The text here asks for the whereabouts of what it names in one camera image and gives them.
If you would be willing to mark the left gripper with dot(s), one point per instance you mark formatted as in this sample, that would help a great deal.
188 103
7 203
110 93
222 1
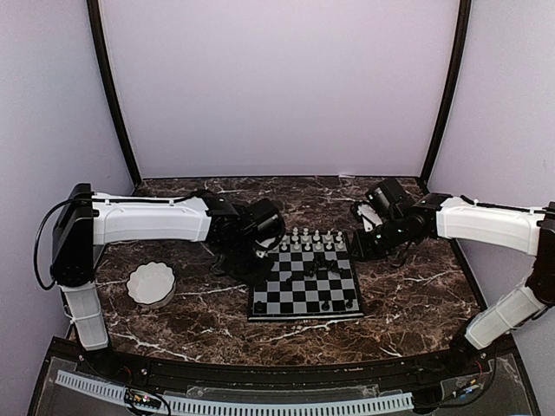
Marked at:
255 279

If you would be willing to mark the black front rail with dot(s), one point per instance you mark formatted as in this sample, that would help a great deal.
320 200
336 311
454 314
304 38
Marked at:
154 374

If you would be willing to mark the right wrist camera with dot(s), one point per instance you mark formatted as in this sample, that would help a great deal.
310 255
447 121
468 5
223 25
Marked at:
389 199

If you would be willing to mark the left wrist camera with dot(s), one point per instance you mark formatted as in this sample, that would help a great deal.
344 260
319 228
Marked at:
268 226

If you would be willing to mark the right black frame post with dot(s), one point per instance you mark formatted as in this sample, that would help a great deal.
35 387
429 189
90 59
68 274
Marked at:
448 94

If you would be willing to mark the black white chessboard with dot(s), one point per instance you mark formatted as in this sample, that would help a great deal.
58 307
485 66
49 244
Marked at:
302 300

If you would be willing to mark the black piece pile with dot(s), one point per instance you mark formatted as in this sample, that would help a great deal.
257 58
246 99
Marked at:
319 263

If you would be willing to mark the black frame post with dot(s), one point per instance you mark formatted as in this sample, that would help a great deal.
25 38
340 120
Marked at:
448 94
107 79

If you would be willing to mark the white perforated cable tray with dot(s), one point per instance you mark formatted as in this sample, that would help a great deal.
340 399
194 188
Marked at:
211 401

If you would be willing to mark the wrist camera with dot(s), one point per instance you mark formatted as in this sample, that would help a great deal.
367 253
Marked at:
268 226
389 199

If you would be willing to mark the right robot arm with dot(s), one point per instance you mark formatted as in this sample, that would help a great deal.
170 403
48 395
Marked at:
510 249

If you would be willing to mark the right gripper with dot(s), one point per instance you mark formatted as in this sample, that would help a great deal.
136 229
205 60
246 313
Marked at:
362 251

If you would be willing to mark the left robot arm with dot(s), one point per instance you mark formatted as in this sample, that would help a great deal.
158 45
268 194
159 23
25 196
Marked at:
240 235

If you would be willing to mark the left black frame post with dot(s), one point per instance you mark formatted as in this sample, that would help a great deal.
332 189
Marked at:
107 79

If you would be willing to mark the white scalloped bowl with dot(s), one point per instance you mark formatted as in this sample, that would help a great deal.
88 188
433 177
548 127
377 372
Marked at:
152 285

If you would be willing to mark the black corner piece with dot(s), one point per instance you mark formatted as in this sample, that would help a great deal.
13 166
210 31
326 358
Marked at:
259 307

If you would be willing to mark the white king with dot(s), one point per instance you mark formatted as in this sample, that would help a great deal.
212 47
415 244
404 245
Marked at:
295 235

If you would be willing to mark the white queen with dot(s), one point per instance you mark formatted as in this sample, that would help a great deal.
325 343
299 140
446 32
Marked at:
305 236

